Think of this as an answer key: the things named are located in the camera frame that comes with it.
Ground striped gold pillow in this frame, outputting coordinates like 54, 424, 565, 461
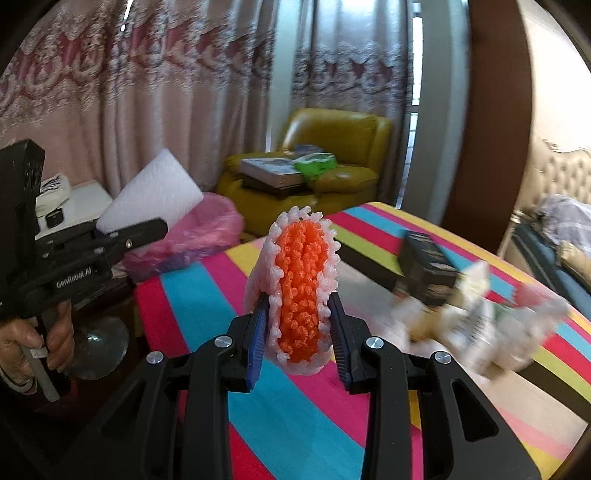
556, 240, 591, 274

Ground tufted cream bed headboard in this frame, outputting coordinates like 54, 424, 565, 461
526, 138, 591, 208

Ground grey checked blanket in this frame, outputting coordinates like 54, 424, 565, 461
538, 194, 591, 245

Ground green snack packet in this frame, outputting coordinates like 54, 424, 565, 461
294, 152, 336, 181

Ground yellow leather armchair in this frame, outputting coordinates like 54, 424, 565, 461
216, 108, 393, 236

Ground white foam block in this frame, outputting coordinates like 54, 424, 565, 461
95, 148, 205, 234

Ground striped colourful tablecloth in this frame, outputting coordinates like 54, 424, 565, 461
134, 200, 591, 480

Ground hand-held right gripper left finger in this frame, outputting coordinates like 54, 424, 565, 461
51, 294, 271, 480

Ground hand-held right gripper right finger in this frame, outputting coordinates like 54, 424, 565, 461
328, 294, 542, 480

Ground white printed bag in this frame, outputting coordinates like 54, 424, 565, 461
37, 173, 73, 217

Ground bed with blue sheet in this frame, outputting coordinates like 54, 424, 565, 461
510, 210, 591, 319

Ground brown wooden door frame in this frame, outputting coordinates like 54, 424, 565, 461
442, 0, 533, 256

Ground black cardboard box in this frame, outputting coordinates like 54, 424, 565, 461
397, 231, 462, 305

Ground pink lace curtain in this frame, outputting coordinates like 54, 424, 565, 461
0, 0, 278, 222
302, 0, 413, 206

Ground clear glass bowl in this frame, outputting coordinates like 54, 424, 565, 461
69, 316, 130, 381

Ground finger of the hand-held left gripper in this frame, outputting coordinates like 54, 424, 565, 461
95, 218, 168, 253

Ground pink plastic bag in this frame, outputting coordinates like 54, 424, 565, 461
122, 193, 245, 282

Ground person's left hand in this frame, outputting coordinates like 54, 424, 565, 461
0, 299, 75, 394

